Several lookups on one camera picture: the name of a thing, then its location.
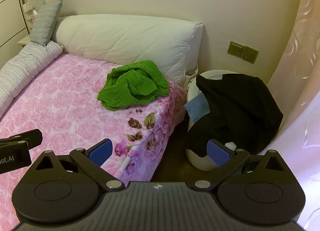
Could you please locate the black garment on bin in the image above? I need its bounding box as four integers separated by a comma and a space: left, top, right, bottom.
185, 73, 284, 158

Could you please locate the white round bin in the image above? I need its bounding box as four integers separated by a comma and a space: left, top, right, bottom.
185, 69, 272, 172

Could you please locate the green knitted sweater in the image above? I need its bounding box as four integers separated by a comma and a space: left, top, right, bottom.
97, 60, 170, 111

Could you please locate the gold wall socket plate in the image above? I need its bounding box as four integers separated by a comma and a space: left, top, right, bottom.
227, 41, 259, 64

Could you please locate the grey checked pillow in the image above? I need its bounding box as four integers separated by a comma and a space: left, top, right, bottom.
29, 0, 63, 46

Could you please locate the white wardrobe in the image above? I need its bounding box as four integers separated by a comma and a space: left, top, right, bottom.
0, 0, 28, 66

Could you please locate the blue cloth on bin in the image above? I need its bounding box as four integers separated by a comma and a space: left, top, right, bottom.
183, 93, 210, 123

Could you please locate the white vanity shelf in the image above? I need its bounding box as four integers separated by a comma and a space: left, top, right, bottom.
18, 2, 37, 47

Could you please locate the white quilted headboard cushion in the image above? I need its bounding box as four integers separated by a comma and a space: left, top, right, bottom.
52, 14, 204, 88

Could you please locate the grey striped duvet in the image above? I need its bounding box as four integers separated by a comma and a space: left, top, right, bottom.
1, 41, 63, 116

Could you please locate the pink rose blanket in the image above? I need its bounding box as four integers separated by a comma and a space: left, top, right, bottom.
0, 52, 188, 226

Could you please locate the pink sheer curtain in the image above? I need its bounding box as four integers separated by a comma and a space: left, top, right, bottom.
268, 0, 319, 230

